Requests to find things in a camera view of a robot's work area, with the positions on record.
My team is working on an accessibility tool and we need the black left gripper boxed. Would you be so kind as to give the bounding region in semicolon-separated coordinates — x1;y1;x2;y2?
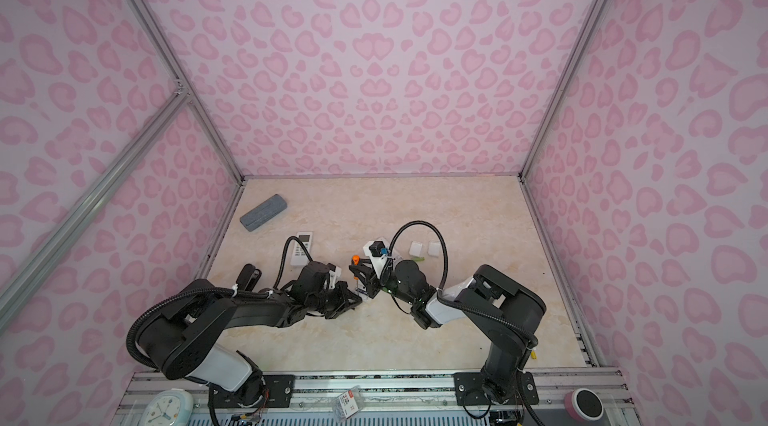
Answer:
308;280;365;318

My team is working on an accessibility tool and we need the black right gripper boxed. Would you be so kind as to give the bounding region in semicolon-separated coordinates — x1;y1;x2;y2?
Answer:
349;260;418;306

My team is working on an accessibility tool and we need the white battery cover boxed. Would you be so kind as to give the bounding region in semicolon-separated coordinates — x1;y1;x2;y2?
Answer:
428;242;442;257
409;241;423;258

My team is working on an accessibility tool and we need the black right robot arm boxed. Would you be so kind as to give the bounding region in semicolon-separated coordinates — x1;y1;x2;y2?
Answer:
349;257;546;404

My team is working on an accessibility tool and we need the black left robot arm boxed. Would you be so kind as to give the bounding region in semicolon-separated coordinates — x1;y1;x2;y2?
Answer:
126;261;362;407

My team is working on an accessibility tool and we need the small clear parts box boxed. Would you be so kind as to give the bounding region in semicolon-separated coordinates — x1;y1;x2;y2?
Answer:
333;387;363;422

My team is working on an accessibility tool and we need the grey rectangular sponge block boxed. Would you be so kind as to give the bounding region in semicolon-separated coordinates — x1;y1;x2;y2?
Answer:
239;194;287;232

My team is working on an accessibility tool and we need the white analog clock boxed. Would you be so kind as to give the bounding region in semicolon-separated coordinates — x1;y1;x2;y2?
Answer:
139;388;194;426

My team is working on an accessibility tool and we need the pink tape roll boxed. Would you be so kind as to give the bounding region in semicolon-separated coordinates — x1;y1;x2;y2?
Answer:
564;388;605;422

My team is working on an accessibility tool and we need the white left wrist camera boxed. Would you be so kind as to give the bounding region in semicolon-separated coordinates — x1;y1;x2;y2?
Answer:
327;265;342;290

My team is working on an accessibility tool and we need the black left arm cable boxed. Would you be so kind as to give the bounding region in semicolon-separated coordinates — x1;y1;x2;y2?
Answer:
273;235;314;292

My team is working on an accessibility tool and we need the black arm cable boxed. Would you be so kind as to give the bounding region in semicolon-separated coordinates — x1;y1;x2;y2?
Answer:
386;220;541;349
273;235;314;292

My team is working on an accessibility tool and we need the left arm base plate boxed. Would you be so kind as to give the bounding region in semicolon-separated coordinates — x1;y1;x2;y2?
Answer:
209;374;296;410

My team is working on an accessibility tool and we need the aluminium front rail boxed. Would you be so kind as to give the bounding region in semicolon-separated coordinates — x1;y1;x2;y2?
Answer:
111;367;640;425

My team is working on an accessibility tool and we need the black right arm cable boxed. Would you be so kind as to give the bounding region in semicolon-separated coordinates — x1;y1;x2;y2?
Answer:
386;220;541;349

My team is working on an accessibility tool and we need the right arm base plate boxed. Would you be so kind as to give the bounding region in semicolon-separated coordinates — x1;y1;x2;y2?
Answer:
453;372;540;406

